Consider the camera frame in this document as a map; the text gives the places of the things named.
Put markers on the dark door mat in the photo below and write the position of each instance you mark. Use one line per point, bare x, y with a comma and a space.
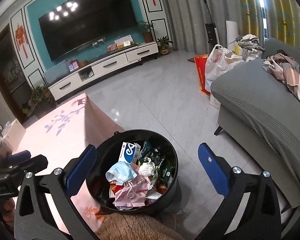
193, 59

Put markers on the white blue medicine box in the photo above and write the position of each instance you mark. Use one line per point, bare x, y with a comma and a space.
127, 152

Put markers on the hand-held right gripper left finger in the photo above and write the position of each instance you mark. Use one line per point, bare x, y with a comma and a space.
81, 165

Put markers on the person's left hand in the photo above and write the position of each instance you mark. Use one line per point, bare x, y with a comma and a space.
9, 206

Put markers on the grey sofa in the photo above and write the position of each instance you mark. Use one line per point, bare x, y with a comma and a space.
252, 100

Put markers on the small potted plant yellow pot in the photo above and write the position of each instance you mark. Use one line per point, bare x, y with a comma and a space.
164, 48

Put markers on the black round trash bin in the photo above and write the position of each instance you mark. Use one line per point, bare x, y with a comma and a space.
107, 152

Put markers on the large black television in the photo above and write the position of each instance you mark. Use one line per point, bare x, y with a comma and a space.
87, 22

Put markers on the pink plastic wrapper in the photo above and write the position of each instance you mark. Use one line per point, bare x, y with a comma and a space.
135, 190

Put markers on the white desk calendar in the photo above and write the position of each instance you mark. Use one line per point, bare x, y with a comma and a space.
123, 42

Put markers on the black upright floor cleaner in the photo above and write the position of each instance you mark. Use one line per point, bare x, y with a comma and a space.
211, 33

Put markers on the yellow patterned curtain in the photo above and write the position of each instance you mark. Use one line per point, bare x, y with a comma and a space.
250, 5

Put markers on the beige clothes on sofa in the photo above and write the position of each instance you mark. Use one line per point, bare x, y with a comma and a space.
287, 72

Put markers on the potted plants in wooden crate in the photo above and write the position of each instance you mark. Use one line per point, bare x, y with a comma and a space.
38, 100

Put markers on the white flat panel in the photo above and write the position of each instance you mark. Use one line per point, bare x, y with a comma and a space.
232, 32

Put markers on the orange shopping bag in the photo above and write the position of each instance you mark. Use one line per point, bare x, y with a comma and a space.
200, 75

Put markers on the white plastic bag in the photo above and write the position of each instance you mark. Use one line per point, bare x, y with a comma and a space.
147, 168

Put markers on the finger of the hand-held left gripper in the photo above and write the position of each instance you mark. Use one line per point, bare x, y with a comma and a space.
18, 158
38, 163

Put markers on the light blue face mask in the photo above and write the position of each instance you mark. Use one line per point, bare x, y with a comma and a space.
120, 171

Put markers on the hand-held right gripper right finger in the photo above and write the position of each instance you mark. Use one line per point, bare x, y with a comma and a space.
212, 170

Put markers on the red packet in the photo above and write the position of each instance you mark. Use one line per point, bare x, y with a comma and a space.
116, 187

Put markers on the white television cabinet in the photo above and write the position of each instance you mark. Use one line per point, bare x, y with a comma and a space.
107, 65

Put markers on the pile of grey clothes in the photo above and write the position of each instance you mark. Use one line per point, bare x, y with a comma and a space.
248, 41

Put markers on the translucent blue storage bin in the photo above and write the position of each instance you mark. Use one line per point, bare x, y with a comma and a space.
56, 76

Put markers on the white cardboard box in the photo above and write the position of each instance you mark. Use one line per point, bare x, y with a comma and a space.
214, 101
13, 135

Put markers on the large white shopping bag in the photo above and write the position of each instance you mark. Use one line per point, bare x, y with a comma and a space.
217, 67

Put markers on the brown fleece clothing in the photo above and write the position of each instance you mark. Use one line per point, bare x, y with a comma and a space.
135, 227

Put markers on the tall potted plant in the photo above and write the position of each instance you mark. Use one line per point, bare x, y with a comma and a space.
147, 33

